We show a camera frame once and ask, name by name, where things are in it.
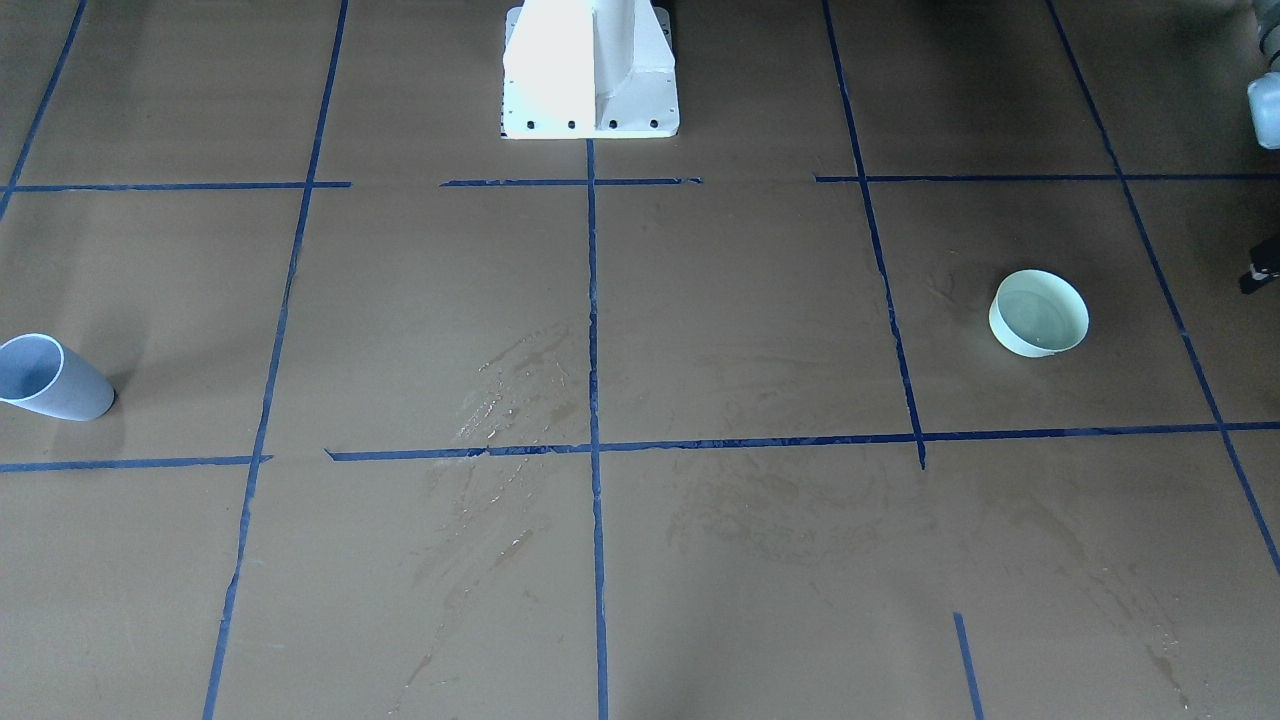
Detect light green bowl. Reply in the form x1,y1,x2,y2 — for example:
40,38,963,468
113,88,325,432
988,269,1091,357

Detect light blue plastic cup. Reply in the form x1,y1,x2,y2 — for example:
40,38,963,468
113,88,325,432
1,333,116,421

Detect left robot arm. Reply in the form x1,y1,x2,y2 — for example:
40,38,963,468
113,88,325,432
1238,1,1279,295

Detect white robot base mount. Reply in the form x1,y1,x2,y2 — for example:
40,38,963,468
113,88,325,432
500,1,681,140

